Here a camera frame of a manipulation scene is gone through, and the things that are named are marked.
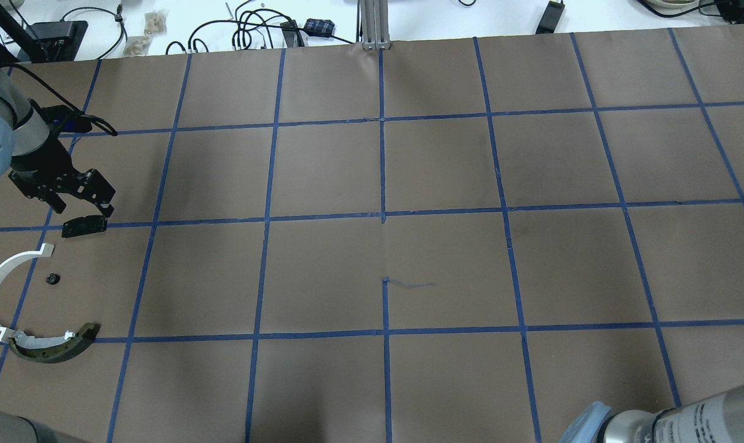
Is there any black cable bundle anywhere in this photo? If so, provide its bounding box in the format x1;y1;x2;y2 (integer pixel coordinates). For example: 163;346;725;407
166;0;305;55

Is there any black power adapter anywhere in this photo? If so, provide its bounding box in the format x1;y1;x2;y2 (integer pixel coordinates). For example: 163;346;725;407
303;18;336;38

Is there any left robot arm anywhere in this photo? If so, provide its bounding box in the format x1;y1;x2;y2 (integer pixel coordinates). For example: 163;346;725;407
0;62;118;218

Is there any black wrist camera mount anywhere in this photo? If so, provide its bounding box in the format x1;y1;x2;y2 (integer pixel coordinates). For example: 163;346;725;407
38;105;93;134

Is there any black power brick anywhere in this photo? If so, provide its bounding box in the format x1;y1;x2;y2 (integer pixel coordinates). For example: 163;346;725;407
535;1;566;34

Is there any aluminium frame post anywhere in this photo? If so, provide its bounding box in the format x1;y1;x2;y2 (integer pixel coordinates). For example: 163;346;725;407
356;1;391;50

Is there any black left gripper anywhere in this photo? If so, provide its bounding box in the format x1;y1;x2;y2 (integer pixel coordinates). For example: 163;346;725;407
7;138;116;218

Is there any dark green brake shoe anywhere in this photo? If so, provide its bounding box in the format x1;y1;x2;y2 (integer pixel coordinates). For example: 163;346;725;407
9;322;100;364

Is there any small black plastic plate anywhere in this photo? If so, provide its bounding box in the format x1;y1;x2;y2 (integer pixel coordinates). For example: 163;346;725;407
61;214;108;239

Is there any small black bearing gear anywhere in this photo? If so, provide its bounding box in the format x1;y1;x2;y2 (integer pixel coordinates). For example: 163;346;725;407
46;273;61;285

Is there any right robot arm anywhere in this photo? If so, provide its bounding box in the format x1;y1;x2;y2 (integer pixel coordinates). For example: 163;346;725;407
560;385;744;442

